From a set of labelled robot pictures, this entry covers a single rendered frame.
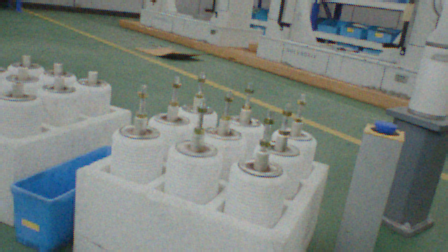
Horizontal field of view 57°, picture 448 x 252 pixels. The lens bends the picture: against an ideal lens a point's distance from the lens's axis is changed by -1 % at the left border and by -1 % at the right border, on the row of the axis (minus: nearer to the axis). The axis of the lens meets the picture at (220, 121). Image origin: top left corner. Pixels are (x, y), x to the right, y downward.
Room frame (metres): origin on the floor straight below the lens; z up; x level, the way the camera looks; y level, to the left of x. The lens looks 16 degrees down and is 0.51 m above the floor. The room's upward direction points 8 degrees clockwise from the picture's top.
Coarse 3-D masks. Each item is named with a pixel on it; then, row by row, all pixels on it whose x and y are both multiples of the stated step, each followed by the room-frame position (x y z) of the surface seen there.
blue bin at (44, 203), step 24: (48, 168) 0.80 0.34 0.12; (72, 168) 0.86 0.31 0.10; (24, 192) 0.69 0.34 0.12; (48, 192) 0.79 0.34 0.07; (72, 192) 0.71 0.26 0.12; (24, 216) 0.69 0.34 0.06; (48, 216) 0.67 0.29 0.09; (72, 216) 0.72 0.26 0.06; (24, 240) 0.70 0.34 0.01; (48, 240) 0.68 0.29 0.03; (72, 240) 0.73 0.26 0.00
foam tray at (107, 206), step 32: (96, 192) 0.67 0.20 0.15; (128, 192) 0.64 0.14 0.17; (160, 192) 0.65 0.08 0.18; (224, 192) 0.68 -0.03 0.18; (320, 192) 0.84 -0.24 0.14; (96, 224) 0.67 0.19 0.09; (128, 224) 0.64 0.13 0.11; (160, 224) 0.62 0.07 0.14; (192, 224) 0.60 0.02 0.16; (224, 224) 0.58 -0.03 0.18; (288, 224) 0.60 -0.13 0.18
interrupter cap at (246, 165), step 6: (240, 162) 0.65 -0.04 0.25; (246, 162) 0.65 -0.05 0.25; (252, 162) 0.66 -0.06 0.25; (270, 162) 0.67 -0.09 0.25; (240, 168) 0.62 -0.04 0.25; (246, 168) 0.63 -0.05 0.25; (252, 168) 0.64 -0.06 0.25; (270, 168) 0.65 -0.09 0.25; (276, 168) 0.64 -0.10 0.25; (252, 174) 0.61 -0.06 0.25; (258, 174) 0.61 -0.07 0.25; (264, 174) 0.61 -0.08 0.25; (270, 174) 0.61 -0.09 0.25; (276, 174) 0.62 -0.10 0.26
